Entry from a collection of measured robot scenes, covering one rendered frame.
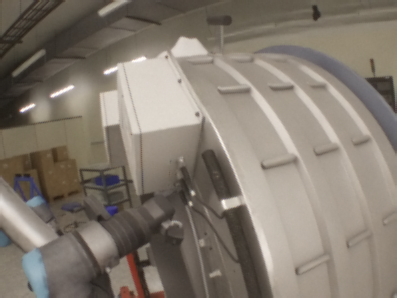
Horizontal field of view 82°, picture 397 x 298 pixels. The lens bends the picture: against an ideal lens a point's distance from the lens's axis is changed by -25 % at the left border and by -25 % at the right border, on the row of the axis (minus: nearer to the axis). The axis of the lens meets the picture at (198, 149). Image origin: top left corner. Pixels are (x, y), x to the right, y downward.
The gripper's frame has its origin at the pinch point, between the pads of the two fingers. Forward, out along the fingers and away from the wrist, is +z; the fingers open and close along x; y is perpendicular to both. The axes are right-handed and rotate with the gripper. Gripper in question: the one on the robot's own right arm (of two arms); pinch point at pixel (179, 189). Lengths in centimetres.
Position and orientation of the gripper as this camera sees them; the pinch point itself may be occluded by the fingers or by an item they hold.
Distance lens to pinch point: 61.3
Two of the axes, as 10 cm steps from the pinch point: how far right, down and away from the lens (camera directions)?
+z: 6.8, -3.2, 6.6
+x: 3.0, -7.0, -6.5
